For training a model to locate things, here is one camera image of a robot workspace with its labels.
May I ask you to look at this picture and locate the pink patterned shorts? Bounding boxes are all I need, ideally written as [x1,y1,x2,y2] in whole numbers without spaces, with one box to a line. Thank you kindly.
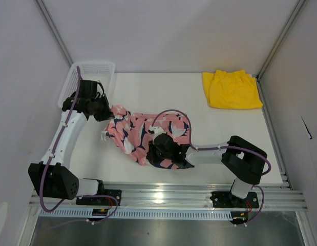
[101,105,189,170]

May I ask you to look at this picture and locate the yellow shorts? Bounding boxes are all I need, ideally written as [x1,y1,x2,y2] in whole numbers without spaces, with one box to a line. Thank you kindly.
[202,70,263,110]

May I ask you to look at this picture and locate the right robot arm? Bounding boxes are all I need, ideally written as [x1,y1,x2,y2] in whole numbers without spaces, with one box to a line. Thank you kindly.
[146,133,271,207]

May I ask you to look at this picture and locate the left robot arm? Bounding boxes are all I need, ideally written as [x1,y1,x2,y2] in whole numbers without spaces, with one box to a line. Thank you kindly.
[28,79,113,205]

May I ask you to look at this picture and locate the white tray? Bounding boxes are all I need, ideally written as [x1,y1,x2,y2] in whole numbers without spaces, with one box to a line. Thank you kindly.
[57,60,116,108]

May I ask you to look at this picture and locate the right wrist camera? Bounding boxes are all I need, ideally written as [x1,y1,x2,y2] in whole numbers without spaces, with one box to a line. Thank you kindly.
[149,126,164,136]

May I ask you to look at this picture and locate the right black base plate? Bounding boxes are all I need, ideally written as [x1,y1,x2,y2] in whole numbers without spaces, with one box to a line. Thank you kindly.
[210,191,260,209]

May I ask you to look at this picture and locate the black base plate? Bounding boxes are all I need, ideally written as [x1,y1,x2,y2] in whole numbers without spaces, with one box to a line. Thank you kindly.
[103,189,122,206]
[210,191,260,209]

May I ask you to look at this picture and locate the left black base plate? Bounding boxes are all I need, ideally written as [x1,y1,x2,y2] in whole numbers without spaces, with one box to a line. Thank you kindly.
[103,189,122,206]

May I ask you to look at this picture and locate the slotted cable duct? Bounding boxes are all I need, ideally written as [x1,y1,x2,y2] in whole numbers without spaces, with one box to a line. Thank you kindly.
[39,208,233,221]

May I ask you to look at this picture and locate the left corner frame post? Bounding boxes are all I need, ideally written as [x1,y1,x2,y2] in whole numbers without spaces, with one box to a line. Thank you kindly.
[34,0,73,67]

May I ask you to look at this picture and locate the corner frame post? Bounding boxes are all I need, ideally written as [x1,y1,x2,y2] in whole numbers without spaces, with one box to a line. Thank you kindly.
[34,0,73,67]
[256,0,309,81]

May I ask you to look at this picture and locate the aluminium mounting rail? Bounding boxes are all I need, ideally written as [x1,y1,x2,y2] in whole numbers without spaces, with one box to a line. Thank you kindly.
[29,182,307,209]

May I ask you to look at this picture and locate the right side table rail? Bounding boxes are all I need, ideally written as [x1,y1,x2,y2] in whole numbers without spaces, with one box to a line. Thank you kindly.
[255,77,293,190]

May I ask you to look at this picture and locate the right corner frame post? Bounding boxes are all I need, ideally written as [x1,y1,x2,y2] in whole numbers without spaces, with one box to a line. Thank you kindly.
[256,0,309,81]

